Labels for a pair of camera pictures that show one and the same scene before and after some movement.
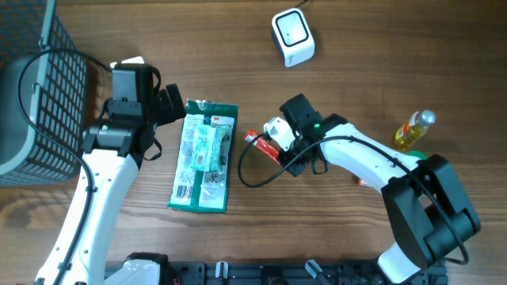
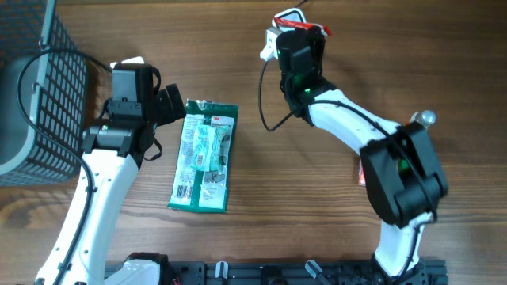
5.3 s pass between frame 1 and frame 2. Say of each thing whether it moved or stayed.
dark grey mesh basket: stayed
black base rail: stayed
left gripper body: stayed
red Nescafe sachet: moved
